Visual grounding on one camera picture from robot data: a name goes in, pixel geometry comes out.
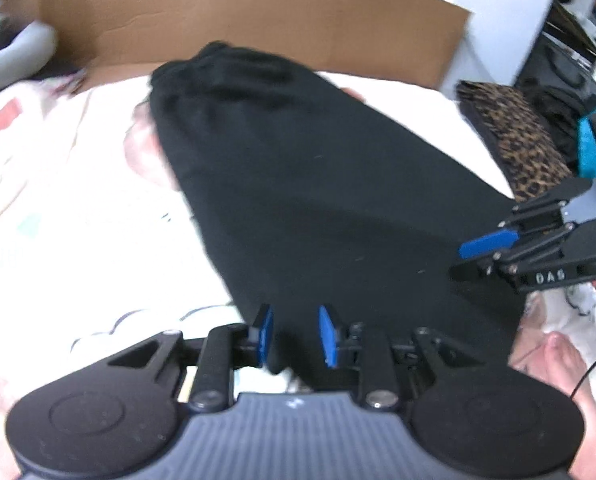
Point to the person's bare foot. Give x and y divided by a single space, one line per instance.
558 375

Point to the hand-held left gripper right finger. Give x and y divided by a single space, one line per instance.
328 335

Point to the grey neck pillow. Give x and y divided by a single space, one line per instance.
7 65

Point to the cardboard box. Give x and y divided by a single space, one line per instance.
253 15

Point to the leopard print cloth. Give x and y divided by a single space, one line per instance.
518 140

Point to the black bag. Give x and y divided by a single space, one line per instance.
553 115

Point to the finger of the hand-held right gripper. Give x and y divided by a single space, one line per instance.
478 270
488 244

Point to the turquoise cloth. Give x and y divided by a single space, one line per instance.
589 150

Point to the black pants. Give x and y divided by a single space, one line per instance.
303 185

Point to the white printed bedsheet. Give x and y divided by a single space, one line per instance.
77 210

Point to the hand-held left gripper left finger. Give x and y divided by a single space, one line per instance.
265 335

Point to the dark shelving unit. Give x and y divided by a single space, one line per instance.
568 45

